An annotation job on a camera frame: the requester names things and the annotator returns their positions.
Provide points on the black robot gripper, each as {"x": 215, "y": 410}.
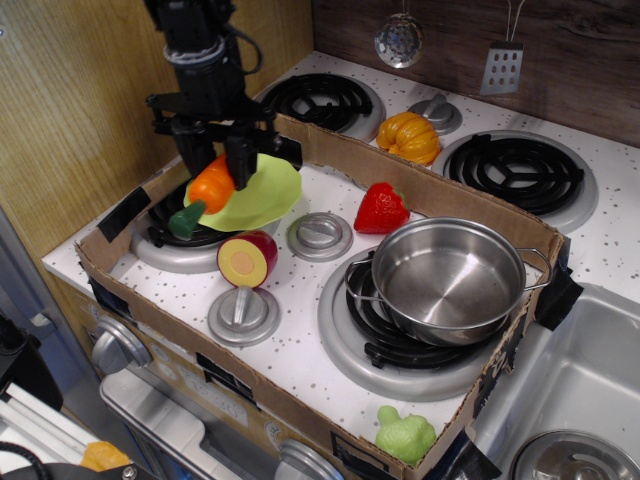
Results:
{"x": 212, "y": 86}

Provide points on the orange toy carrot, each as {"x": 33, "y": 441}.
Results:
{"x": 207, "y": 194}

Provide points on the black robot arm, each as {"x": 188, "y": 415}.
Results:
{"x": 195, "y": 24}

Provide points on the light green plastic plate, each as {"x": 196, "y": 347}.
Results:
{"x": 270, "y": 194}

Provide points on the front left black burner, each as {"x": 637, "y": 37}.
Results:
{"x": 154, "y": 244}

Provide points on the halved red toy fruit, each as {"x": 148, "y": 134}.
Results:
{"x": 247, "y": 259}

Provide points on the silver stove knob middle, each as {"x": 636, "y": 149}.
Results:
{"x": 319, "y": 237}

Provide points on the silver stove knob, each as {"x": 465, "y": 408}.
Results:
{"x": 243, "y": 316}
{"x": 444, "y": 117}
{"x": 319, "y": 237}

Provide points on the brown cardboard fence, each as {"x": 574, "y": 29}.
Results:
{"x": 300, "y": 387}

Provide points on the silver stove knob front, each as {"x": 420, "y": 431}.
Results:
{"x": 243, "y": 316}

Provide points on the red toy strawberry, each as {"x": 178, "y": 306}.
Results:
{"x": 382, "y": 210}

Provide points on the orange toy pumpkin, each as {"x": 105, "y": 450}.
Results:
{"x": 411, "y": 137}

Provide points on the hanging metal strainer ladle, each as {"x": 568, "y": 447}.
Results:
{"x": 400, "y": 38}

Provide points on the silver oven dial left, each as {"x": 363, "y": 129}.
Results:
{"x": 116, "y": 348}

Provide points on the silver oven dial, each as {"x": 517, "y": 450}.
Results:
{"x": 298, "y": 461}
{"x": 116, "y": 348}

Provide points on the silver stove knob back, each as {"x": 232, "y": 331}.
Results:
{"x": 444, "y": 117}

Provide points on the front right black burner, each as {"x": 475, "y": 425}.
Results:
{"x": 360, "y": 338}

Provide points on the stainless steel pot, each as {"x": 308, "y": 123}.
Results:
{"x": 453, "y": 282}

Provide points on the black device left edge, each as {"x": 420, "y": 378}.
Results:
{"x": 23, "y": 365}

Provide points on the hanging metal slotted spatula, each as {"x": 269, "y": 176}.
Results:
{"x": 504, "y": 58}

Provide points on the silver oven dial right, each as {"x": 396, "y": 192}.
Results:
{"x": 298, "y": 461}

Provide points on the back right black burner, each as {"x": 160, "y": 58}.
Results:
{"x": 535, "y": 173}

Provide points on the orange object bottom left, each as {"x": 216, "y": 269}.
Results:
{"x": 101, "y": 456}

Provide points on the green toy lettuce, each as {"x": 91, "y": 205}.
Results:
{"x": 405, "y": 438}

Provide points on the stainless steel sink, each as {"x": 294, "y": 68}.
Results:
{"x": 581, "y": 376}

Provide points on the silver sink drain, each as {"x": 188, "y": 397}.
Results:
{"x": 569, "y": 454}

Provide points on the silver oven door handle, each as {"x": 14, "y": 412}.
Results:
{"x": 199, "y": 442}

